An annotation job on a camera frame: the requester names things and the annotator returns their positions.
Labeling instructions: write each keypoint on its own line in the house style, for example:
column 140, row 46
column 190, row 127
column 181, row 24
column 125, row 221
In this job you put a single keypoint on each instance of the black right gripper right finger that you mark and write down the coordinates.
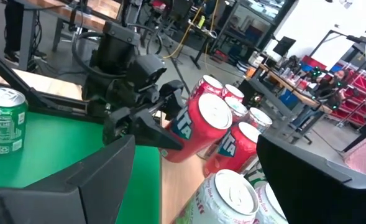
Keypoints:
column 325, row 202

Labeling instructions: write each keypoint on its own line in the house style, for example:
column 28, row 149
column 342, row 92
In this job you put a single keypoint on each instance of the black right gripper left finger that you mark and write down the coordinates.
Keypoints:
column 61, row 202

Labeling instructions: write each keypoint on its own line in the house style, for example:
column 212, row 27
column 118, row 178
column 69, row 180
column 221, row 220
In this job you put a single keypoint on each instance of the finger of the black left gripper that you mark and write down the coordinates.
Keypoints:
column 145, row 130
column 173, row 99

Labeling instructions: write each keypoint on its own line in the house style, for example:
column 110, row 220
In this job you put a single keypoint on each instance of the red Fanta can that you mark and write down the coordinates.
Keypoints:
column 198, row 130
column 232, row 149

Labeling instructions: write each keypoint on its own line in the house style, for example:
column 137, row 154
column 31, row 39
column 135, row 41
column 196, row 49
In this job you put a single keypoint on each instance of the green Sprite can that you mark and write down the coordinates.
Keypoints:
column 5, row 124
column 257, row 175

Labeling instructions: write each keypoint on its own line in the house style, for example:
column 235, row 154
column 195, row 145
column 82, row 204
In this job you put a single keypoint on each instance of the black computer tower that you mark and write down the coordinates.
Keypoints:
column 248, row 90

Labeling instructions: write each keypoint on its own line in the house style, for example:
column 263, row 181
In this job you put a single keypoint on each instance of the wooden workbench gray legs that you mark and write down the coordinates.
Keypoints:
column 86, row 18

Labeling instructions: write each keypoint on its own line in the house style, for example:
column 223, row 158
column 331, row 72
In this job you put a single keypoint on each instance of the metal workbench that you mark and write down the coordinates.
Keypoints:
column 307, row 98

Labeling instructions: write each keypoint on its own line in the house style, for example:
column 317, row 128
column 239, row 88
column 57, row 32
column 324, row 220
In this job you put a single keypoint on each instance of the person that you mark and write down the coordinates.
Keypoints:
column 332, row 85
column 13, row 25

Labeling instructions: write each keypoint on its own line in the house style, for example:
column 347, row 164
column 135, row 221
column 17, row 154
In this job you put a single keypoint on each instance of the red storage bins rack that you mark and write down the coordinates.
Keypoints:
column 364, row 87

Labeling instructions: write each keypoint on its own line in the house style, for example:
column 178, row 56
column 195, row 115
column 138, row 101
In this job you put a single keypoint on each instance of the black monitor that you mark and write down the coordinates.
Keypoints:
column 283, row 46

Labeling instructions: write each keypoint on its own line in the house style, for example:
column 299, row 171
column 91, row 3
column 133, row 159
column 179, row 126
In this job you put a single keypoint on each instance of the black robot green lights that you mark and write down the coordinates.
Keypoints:
column 316, row 73

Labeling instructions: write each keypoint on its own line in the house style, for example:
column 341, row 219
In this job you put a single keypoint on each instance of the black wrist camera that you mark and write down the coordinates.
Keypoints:
column 147, row 71

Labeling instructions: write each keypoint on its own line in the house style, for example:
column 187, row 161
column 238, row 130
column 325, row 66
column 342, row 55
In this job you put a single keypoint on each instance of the black table frame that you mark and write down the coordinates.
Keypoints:
column 61, row 107

